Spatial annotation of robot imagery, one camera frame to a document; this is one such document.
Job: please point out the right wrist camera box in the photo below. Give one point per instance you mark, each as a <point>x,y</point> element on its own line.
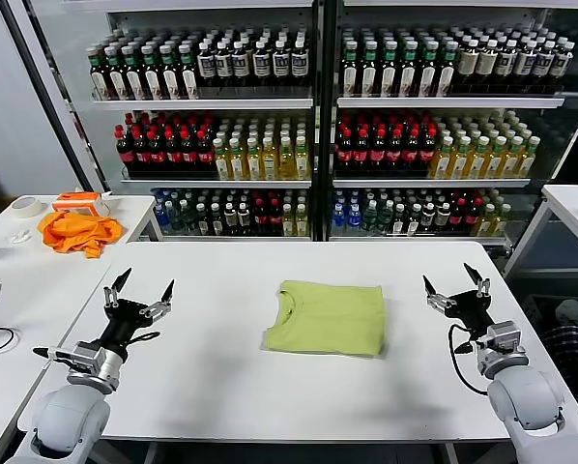
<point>501,340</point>

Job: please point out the red cap cola bottle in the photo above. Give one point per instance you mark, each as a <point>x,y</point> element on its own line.
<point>411,155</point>
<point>157,157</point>
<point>124,157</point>
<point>174,157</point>
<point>190,157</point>
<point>394,155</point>
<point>205,157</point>
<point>361,155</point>
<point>141,157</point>
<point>344,155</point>
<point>427,155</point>
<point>377,155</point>

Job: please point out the white side table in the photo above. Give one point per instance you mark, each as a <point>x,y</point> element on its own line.
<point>134,208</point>
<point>571,203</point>

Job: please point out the small yellow drink bottle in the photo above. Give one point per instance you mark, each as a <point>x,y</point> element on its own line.
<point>501,222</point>
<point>487,222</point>
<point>302,223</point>
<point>289,223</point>

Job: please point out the crumpled orange cloth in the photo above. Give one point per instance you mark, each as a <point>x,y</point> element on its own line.
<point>76,232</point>

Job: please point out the black cabinet door frame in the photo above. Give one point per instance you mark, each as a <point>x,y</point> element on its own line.
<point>50,96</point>

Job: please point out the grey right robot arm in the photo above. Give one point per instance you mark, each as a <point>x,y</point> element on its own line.
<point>526,396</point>

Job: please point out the black plastic crate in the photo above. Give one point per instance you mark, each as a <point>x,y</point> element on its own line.
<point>538,309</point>

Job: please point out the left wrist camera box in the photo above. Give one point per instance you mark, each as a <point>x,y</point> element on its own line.
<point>88,356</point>

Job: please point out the green printed T-shirt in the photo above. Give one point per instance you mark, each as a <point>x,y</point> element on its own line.
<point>332,319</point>

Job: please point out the small blue water bottle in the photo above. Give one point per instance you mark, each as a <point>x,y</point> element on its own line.
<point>355,221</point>
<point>162,218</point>
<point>338,221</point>

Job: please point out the orange and white box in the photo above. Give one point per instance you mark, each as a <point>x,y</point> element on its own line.
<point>78,203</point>

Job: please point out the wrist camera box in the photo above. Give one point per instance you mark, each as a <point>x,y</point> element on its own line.
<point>501,340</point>
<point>88,356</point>

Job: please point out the small dark drink bottle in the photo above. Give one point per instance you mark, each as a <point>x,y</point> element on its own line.
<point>414,221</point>
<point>244,221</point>
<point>201,221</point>
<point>399,221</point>
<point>216,221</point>
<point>230,221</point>
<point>428,220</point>
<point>442,220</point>

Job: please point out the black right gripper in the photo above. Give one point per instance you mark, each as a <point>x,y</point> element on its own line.
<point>472,311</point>

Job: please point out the dark plaid garment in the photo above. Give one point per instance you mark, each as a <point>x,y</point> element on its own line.
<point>574,353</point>

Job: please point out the beige label dark drink bottle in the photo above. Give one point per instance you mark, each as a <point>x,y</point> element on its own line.
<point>486,63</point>
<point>468,63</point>

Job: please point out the green cap brown drink bottle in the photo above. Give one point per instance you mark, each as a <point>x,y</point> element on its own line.
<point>169,77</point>
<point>445,72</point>
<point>151,77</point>
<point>350,72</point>
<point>97,77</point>
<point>388,72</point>
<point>369,72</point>
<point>427,72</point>
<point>133,77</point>
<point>115,77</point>
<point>408,72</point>
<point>188,77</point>

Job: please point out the small green tinted bottle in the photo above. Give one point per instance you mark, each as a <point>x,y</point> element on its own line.
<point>370,220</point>
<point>385,220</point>
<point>177,220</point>

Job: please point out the small red label cola bottle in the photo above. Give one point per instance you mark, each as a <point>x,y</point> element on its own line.
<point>457,220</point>
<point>261,221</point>
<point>276,221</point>
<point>472,220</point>

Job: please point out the masking tape roll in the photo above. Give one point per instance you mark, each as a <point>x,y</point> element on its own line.
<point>25,207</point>

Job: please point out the small white plastic piece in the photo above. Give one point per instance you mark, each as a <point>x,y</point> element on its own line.
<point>20,236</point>

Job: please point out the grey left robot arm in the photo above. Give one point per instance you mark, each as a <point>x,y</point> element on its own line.
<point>66,415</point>

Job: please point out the drink display cabinet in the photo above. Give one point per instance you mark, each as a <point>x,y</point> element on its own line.
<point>197,104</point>
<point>439,102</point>

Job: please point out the blue label dark drink bottle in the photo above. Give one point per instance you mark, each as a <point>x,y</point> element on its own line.
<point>505,63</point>
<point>525,64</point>
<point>261,65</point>
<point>542,65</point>
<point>206,65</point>
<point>560,65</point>
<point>241,65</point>
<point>280,65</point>
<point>299,65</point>
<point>223,65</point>

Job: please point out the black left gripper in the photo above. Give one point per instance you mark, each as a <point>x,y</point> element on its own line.
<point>122,324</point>

